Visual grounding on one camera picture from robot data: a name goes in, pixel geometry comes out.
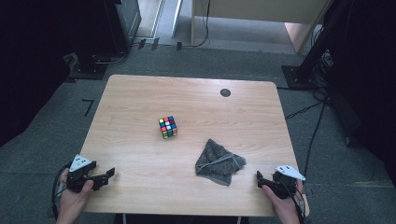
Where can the black square stand base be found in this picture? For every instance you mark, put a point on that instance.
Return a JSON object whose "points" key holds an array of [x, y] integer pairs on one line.
{"points": [[295, 79]]}

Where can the multicoloured puzzle cube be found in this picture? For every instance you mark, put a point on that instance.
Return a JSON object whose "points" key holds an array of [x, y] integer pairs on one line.
{"points": [[168, 127]]}

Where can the metal rail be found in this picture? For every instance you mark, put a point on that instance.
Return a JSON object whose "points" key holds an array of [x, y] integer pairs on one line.
{"points": [[176, 18], [158, 18]]}

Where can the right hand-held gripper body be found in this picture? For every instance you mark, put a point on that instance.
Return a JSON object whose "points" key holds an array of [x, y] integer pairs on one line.
{"points": [[288, 171]]}

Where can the person's left hand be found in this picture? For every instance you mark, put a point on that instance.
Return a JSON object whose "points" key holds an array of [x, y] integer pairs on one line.
{"points": [[71, 205]]}

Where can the black flat stand base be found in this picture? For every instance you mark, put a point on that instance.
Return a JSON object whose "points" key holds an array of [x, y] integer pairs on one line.
{"points": [[90, 73]]}

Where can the black equipment cabinet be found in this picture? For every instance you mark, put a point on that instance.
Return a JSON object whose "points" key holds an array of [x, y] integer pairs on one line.
{"points": [[124, 25]]}

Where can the black floor tape strip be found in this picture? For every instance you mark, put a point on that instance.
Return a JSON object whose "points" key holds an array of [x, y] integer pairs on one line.
{"points": [[179, 46], [155, 44], [141, 43]]}

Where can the light wooden cabinet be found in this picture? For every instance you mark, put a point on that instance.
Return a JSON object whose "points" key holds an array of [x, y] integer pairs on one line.
{"points": [[249, 9]]}

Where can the grey cloth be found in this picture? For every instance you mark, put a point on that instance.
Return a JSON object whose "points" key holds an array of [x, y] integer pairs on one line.
{"points": [[218, 161]]}

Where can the black angled floor tape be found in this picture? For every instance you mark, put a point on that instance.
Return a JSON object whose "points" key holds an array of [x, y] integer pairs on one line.
{"points": [[89, 107]]}

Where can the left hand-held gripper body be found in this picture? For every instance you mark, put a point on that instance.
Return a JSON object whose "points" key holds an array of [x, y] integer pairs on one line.
{"points": [[79, 163]]}

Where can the black metal stand pole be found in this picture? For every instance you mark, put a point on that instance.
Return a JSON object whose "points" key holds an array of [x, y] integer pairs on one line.
{"points": [[320, 40]]}

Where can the dark round table grommet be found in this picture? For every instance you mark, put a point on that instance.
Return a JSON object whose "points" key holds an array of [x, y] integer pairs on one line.
{"points": [[225, 92]]}

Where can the dark curtain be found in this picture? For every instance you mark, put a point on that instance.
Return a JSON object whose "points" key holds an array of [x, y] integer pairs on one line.
{"points": [[373, 77], [25, 62]]}

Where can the person's right hand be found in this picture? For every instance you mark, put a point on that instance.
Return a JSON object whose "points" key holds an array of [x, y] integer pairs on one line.
{"points": [[288, 210]]}

